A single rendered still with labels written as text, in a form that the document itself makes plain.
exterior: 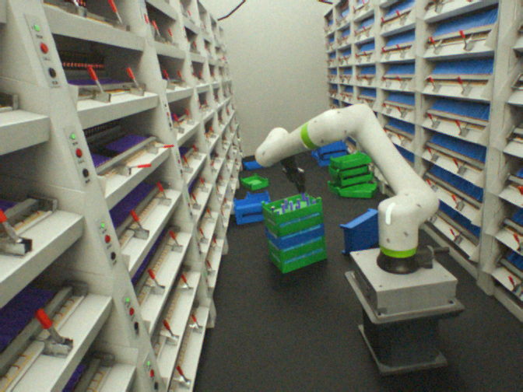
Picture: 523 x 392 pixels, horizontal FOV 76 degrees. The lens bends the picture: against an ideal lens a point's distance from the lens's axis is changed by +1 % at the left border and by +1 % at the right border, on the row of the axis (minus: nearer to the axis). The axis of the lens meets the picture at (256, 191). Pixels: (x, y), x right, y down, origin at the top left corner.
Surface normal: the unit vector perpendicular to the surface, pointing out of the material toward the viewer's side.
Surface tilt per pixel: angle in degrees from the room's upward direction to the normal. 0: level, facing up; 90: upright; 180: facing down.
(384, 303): 90
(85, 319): 22
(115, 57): 90
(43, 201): 90
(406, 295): 90
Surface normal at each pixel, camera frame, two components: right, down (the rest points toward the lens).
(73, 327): 0.23, -0.92
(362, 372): -0.14, -0.93
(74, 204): -0.01, 0.33
